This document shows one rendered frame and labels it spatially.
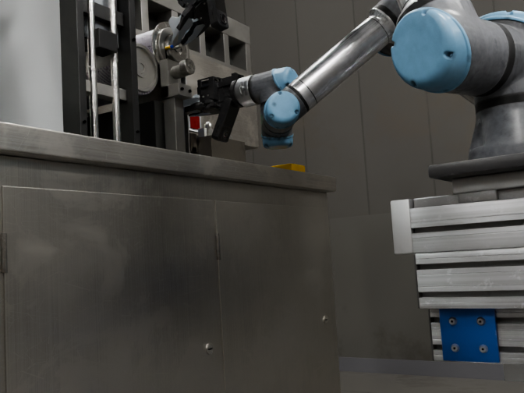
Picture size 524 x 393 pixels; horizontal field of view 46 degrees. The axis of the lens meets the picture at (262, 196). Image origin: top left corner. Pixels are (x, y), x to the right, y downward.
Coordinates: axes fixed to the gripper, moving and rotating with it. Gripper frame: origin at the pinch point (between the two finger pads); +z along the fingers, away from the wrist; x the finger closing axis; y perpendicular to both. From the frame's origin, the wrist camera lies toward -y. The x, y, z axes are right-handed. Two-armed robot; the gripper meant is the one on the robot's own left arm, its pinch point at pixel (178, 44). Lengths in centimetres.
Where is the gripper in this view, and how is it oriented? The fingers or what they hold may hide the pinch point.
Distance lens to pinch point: 165.5
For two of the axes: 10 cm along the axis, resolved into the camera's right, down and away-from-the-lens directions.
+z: -6.1, 7.1, 3.6
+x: -5.5, -0.5, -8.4
